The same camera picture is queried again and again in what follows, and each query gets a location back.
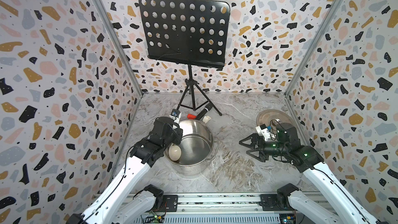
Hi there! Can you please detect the cream plastic ladle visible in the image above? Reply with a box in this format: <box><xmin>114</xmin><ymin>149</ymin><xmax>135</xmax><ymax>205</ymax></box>
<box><xmin>169</xmin><ymin>145</ymin><xmax>181</xmax><ymax>161</ymax></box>

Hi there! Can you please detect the small red block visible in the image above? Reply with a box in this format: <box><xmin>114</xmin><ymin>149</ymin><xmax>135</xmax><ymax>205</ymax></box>
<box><xmin>187</xmin><ymin>114</ymin><xmax>197</xmax><ymax>120</ymax></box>

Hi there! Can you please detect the stainless steel soup pot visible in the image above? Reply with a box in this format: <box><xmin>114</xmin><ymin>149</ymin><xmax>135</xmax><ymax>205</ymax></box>
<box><xmin>164</xmin><ymin>120</ymin><xmax>219</xmax><ymax>177</ymax></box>

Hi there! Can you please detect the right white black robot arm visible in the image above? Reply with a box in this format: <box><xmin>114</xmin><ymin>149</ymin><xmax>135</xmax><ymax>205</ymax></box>
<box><xmin>239</xmin><ymin>120</ymin><xmax>381</xmax><ymax>224</ymax></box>

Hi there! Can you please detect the black perforated music stand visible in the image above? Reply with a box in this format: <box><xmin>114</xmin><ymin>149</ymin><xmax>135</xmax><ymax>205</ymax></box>
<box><xmin>139</xmin><ymin>0</ymin><xmax>231</xmax><ymax>111</ymax></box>

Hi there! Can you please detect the right green circuit board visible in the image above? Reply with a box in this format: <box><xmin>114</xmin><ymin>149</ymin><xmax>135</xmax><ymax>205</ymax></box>
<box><xmin>279</xmin><ymin>214</ymin><xmax>296</xmax><ymax>224</ymax></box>

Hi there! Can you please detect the small cream white block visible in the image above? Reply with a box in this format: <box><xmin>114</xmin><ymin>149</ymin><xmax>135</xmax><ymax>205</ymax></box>
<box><xmin>203</xmin><ymin>116</ymin><xmax>211</xmax><ymax>123</ymax></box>

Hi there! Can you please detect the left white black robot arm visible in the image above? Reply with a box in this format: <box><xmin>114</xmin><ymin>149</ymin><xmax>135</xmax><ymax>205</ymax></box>
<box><xmin>67</xmin><ymin>110</ymin><xmax>183</xmax><ymax>224</ymax></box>

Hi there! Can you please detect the left green circuit board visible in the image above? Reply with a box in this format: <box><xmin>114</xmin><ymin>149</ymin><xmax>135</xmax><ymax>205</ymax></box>
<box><xmin>141</xmin><ymin>212</ymin><xmax>166</xmax><ymax>224</ymax></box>

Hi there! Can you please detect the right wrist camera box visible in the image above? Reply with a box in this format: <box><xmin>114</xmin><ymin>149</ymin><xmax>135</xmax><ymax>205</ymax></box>
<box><xmin>256</xmin><ymin>124</ymin><xmax>272</xmax><ymax>142</ymax></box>

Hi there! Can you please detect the green circuit board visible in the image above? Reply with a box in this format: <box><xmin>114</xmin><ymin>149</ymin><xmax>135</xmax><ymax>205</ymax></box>
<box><xmin>279</xmin><ymin>214</ymin><xmax>296</xmax><ymax>224</ymax></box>
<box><xmin>141</xmin><ymin>212</ymin><xmax>166</xmax><ymax>224</ymax></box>

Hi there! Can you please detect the stainless steel pot lid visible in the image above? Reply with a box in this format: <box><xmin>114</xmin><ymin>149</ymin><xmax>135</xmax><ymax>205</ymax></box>
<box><xmin>256</xmin><ymin>110</ymin><xmax>294</xmax><ymax>126</ymax></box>

